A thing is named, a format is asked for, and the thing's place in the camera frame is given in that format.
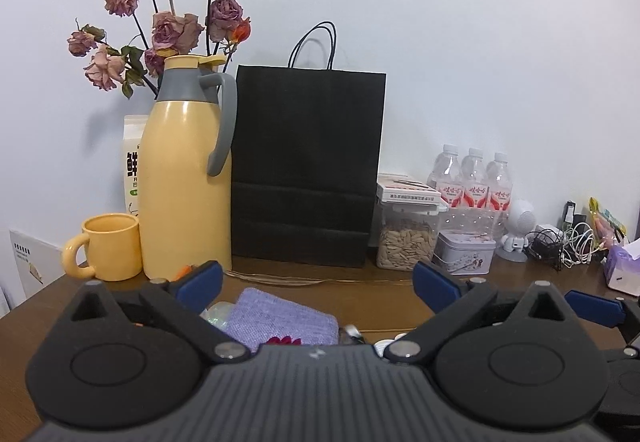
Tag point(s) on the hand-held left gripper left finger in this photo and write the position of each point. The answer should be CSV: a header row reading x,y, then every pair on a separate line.
x,y
200,287

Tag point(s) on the dried pink roses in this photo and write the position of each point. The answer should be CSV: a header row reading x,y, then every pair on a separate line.
x,y
170,31

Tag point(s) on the clear container of seeds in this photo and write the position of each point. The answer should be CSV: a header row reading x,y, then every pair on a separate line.
x,y
405,242

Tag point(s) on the purple tissue pack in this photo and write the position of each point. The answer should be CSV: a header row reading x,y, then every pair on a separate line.
x,y
622,267

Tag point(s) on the clear crumpled plastic bag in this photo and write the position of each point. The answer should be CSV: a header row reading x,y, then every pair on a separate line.
x,y
217,312

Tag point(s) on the clear water bottle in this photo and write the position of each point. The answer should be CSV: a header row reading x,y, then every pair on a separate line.
x,y
472,192
500,197
445,182

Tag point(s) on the yellow thermos jug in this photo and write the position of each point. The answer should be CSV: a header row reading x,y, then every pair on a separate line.
x,y
180,182

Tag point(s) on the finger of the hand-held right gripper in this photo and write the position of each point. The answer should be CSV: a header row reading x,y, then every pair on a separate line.
x,y
595,307

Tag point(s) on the red rose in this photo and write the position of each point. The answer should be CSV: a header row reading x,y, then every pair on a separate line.
x,y
285,341

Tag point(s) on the black paper bag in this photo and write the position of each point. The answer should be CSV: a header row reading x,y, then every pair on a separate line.
x,y
305,161

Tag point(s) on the white milk carton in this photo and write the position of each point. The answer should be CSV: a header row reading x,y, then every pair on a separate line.
x,y
132,156

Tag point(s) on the purple woven pouch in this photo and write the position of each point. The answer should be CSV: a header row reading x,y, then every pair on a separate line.
x,y
280,317

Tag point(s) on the small white flat box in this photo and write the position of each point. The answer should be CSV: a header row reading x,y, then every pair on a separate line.
x,y
405,192

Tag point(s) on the white robot speaker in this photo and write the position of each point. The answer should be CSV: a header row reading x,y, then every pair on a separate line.
x,y
520,222

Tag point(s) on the black charger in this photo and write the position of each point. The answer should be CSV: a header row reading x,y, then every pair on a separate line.
x,y
572,214

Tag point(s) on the yellow mug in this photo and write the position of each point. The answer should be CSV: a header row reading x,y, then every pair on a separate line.
x,y
112,247

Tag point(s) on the printed tin box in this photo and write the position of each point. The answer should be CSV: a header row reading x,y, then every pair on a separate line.
x,y
465,252

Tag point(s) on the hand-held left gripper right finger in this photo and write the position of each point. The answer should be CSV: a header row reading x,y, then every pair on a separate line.
x,y
437,287

